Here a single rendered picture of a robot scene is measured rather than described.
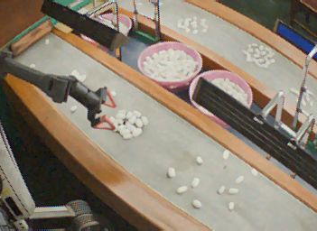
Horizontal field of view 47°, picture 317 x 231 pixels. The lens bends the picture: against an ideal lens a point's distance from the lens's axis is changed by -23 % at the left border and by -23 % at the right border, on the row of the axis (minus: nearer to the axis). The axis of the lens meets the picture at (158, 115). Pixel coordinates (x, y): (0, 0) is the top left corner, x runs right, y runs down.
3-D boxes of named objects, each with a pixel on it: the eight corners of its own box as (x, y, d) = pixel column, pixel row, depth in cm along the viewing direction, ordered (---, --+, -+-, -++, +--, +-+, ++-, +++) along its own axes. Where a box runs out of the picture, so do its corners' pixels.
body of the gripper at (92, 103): (90, 122, 144) (75, 110, 140) (92, 99, 151) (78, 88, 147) (103, 112, 141) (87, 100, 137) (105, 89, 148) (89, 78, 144)
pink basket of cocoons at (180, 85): (190, 106, 185) (190, 88, 178) (128, 88, 192) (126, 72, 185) (209, 66, 201) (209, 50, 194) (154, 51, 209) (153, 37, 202)
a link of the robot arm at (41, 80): (-7, 74, 149) (-2, 50, 146) (0, 73, 154) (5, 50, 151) (56, 106, 134) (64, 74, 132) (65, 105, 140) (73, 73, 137)
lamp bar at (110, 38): (113, 52, 153) (111, 37, 148) (39, 12, 184) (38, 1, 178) (129, 41, 157) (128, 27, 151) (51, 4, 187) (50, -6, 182)
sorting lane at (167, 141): (284, 275, 118) (285, 274, 116) (13, 63, 207) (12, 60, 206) (324, 222, 132) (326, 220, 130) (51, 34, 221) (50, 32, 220)
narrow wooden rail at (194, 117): (319, 228, 136) (328, 217, 128) (51, 42, 226) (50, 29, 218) (325, 219, 139) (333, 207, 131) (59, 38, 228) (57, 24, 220)
